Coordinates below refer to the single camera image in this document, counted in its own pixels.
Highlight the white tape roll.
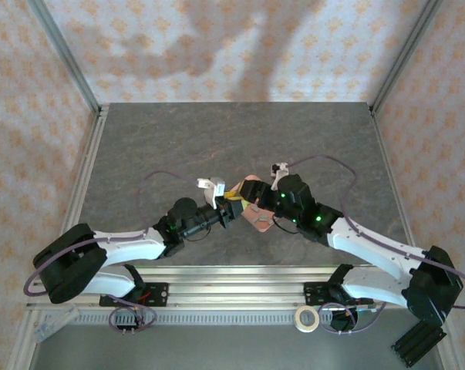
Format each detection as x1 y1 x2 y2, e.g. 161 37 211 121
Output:
294 305 321 333

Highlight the aluminium side rail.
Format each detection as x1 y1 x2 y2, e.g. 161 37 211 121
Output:
369 106 416 251
58 106 110 236

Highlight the short black aluminium extrusion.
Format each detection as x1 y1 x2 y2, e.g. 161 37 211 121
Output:
389 318 447 368

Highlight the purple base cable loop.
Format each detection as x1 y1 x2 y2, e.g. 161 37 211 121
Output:
107 295 158 333
318 301 388 337

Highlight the long aluminium base rail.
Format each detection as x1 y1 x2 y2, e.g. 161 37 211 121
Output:
25 264 449 311

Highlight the pink tray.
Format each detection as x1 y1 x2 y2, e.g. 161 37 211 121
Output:
231 174 276 235

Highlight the grey slotted cable duct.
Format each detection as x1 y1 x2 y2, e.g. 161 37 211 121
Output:
77 311 335 328

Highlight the clear plastic bracket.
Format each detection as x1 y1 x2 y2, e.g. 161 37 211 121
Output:
32 306 79 345

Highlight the aluminium frame post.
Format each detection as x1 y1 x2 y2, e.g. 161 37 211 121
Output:
369 0 446 116
26 0 104 116

